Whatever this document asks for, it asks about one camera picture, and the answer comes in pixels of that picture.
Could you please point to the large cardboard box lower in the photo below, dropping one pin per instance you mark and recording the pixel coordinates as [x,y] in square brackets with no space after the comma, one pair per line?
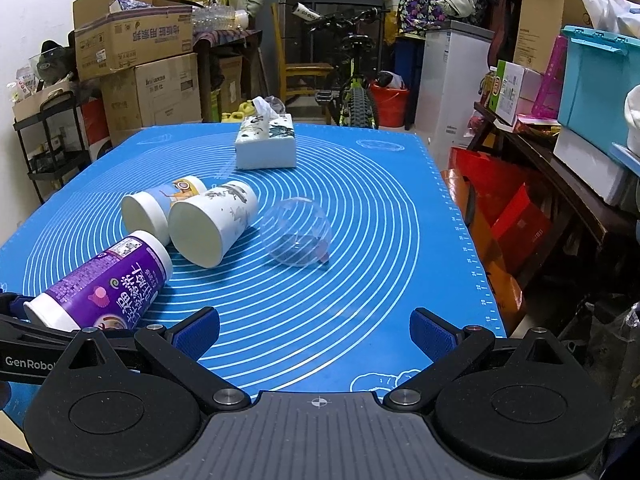
[160,93]

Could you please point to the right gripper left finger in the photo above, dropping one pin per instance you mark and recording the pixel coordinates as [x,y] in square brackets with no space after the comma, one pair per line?
[173,354]

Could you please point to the purple paper cup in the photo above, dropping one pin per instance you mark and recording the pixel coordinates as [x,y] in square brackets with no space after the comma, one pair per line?
[111,291]

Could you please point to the blue silicone mat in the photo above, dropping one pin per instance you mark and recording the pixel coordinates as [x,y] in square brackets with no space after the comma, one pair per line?
[317,292]

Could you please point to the white chest freezer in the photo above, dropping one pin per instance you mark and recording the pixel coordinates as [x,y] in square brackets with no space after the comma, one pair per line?
[454,65]

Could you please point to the red plastic bucket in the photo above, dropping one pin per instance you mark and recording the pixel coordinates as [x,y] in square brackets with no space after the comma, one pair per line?
[391,104]

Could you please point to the clear plastic dome cup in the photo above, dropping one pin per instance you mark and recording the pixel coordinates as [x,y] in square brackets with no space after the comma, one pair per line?
[296,232]

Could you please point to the black metal shelf rack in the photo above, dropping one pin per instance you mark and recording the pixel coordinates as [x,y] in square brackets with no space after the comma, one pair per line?
[61,129]

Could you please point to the white ink-print paper cup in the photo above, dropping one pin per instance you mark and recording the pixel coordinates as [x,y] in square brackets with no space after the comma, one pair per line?
[204,227]

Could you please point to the black green bicycle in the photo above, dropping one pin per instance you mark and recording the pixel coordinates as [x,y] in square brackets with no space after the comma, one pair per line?
[346,96]

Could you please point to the wooden chair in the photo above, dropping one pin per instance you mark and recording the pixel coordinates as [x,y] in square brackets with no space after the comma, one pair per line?
[295,79]

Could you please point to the tall brown cardboard box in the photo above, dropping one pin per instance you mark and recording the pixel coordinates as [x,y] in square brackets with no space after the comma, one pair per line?
[541,21]

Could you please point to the open cardboard box top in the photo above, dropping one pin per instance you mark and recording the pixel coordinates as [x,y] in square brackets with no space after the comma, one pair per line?
[114,35]

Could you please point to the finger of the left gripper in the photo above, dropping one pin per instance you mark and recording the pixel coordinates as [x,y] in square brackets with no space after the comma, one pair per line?
[13,305]
[30,327]

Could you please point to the teal plastic storage bin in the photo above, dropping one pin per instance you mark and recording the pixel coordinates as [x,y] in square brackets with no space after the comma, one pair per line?
[600,69]

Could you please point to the white tissue box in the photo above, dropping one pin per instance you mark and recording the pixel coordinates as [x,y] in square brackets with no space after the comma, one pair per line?
[266,138]

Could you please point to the red gift box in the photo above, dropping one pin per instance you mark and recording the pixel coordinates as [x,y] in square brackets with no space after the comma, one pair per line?
[503,202]

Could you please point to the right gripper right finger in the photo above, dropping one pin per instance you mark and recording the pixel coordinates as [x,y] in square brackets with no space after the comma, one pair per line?
[453,352]

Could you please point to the blue cartoon paper cup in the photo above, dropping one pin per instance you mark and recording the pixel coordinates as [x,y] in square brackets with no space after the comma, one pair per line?
[148,210]

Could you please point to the green white product box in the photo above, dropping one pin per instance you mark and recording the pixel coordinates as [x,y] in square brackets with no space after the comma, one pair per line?
[514,91]

